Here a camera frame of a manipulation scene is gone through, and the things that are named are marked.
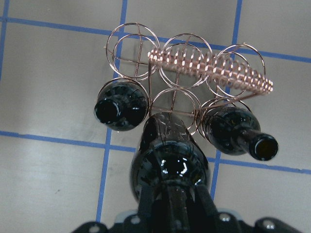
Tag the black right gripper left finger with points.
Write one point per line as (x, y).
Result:
(147, 212)

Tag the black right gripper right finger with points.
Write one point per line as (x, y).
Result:
(203, 202)

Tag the dark wine bottle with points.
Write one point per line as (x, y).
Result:
(236, 131)
(170, 162)
(121, 106)

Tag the copper wire bottle basket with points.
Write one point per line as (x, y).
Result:
(181, 78)

